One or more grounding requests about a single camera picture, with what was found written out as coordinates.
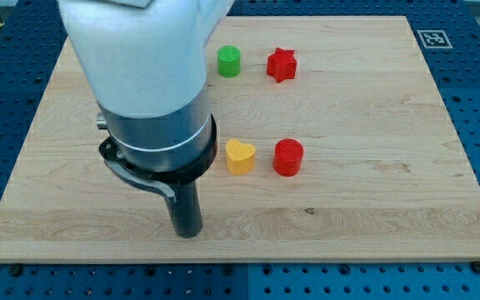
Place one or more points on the white fiducial marker tag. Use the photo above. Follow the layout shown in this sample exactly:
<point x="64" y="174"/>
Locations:
<point x="434" y="39"/>

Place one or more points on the red cylinder block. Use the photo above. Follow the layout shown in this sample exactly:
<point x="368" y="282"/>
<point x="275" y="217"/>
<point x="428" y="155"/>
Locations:
<point x="288" y="157"/>

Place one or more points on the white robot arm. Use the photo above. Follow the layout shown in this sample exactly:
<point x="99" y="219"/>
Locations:
<point x="146" y="64"/>

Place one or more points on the yellow heart block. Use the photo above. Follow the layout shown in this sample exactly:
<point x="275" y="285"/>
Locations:
<point x="240" y="157"/>

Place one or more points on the green cylinder block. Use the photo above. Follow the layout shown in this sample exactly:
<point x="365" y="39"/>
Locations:
<point x="228" y="61"/>

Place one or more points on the wooden board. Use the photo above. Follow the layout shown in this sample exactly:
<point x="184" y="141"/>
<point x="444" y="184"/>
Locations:
<point x="384" y="176"/>

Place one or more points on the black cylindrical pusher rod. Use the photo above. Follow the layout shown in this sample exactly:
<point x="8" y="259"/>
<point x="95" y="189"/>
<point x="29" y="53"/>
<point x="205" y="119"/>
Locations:
<point x="185" y="211"/>

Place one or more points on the black flange with silver collar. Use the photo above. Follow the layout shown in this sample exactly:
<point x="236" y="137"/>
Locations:
<point x="177" y="145"/>

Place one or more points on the red star block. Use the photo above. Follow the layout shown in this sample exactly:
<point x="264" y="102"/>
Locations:
<point x="282" y="64"/>

